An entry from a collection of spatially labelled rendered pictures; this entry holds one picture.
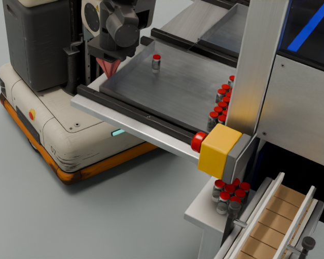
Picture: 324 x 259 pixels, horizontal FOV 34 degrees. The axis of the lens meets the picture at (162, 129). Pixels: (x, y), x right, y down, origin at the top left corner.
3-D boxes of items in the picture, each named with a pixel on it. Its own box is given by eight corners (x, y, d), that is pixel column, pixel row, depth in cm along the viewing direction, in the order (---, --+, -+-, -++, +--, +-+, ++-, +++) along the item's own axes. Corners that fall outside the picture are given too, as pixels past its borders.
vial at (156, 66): (161, 70, 139) (162, 56, 137) (157, 74, 138) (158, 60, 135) (154, 68, 140) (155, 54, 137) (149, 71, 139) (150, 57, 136)
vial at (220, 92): (225, 105, 130) (228, 90, 127) (221, 110, 129) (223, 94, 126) (216, 102, 131) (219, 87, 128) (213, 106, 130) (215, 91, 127)
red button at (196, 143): (214, 149, 104) (217, 133, 102) (204, 160, 102) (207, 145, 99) (197, 141, 106) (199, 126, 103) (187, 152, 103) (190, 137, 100)
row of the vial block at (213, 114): (244, 94, 134) (247, 80, 131) (213, 133, 122) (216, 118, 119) (236, 91, 135) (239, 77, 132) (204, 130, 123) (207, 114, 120)
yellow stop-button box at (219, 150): (245, 163, 104) (252, 136, 100) (230, 185, 99) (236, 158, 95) (211, 148, 107) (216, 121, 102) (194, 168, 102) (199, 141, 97)
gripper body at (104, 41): (121, 64, 123) (122, 36, 118) (86, 50, 126) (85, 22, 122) (136, 52, 127) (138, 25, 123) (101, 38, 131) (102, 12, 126)
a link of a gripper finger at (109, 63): (111, 89, 129) (111, 56, 123) (87, 78, 132) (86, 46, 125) (126, 75, 134) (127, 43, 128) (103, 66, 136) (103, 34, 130)
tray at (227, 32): (340, 49, 155) (343, 38, 153) (311, 92, 137) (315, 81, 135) (235, 13, 167) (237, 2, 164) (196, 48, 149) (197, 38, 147)
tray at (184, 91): (268, 94, 135) (270, 83, 133) (225, 152, 118) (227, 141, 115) (154, 50, 147) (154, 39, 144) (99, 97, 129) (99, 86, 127)
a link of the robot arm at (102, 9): (120, -7, 121) (96, -4, 119) (130, 7, 117) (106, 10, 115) (119, 20, 126) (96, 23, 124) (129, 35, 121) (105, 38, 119)
